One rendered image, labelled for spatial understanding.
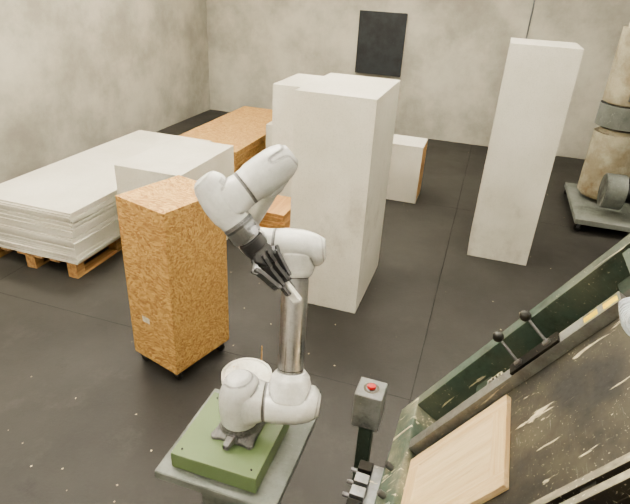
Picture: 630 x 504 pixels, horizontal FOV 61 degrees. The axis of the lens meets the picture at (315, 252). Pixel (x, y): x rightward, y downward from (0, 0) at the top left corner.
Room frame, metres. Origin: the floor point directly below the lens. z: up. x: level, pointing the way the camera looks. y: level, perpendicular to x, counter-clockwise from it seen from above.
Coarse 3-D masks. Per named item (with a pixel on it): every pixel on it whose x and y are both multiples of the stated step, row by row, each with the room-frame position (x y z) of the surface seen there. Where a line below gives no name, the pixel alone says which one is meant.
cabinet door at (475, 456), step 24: (504, 408) 1.28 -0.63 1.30; (456, 432) 1.35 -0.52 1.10; (480, 432) 1.26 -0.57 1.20; (504, 432) 1.17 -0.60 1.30; (432, 456) 1.33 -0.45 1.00; (456, 456) 1.24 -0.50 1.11; (480, 456) 1.15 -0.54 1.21; (504, 456) 1.08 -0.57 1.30; (408, 480) 1.31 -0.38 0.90; (432, 480) 1.22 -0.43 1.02; (456, 480) 1.13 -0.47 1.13; (480, 480) 1.06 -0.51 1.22; (504, 480) 1.00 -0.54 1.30
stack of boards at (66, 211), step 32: (64, 160) 5.28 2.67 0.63; (96, 160) 5.34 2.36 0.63; (0, 192) 4.34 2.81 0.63; (32, 192) 4.38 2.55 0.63; (64, 192) 4.42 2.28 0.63; (96, 192) 4.47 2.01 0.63; (0, 224) 4.19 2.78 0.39; (32, 224) 4.08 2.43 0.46; (64, 224) 3.99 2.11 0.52; (96, 224) 4.28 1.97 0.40; (0, 256) 4.28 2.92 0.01; (32, 256) 4.12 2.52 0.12; (64, 256) 4.00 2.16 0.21; (96, 256) 4.36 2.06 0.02
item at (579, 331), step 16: (592, 320) 1.32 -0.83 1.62; (608, 320) 1.31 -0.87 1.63; (560, 336) 1.36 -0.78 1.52; (576, 336) 1.33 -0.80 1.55; (560, 352) 1.34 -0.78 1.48; (528, 368) 1.36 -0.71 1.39; (496, 384) 1.39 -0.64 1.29; (512, 384) 1.37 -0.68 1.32; (480, 400) 1.39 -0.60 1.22; (448, 416) 1.44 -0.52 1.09; (464, 416) 1.40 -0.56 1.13; (432, 432) 1.43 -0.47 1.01; (448, 432) 1.42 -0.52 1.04; (416, 448) 1.45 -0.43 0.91
